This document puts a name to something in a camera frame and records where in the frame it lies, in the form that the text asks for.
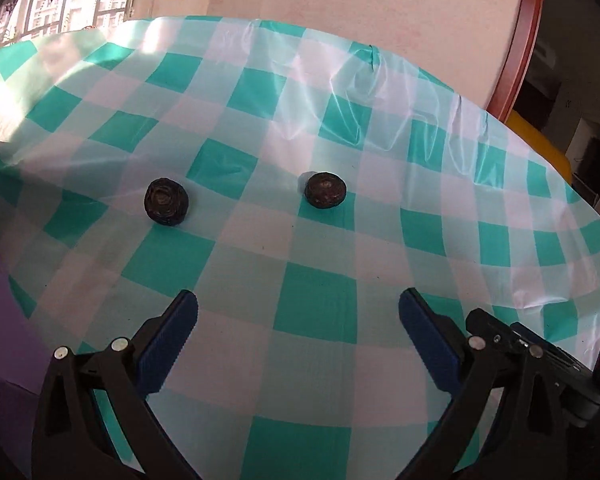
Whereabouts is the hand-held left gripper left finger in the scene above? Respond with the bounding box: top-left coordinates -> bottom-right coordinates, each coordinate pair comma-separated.
32,289 -> 201,480

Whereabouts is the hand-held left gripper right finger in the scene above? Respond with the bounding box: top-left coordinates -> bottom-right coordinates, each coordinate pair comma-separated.
399,288 -> 564,480

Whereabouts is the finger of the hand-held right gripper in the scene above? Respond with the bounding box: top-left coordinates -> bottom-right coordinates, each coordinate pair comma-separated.
511,322 -> 593,377
466,308 -> 531,357

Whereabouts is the dark round cookie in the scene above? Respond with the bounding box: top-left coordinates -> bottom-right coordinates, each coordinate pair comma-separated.
304,172 -> 347,209
145,177 -> 191,227

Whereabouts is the teal white checked tablecloth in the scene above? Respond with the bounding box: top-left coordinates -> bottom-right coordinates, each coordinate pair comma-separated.
0,14 -> 600,480

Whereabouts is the yellow object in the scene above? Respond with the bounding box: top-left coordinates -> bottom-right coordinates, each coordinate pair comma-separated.
507,110 -> 573,183

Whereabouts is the wooden door frame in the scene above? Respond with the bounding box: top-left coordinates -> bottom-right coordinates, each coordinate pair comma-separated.
485,0 -> 546,126

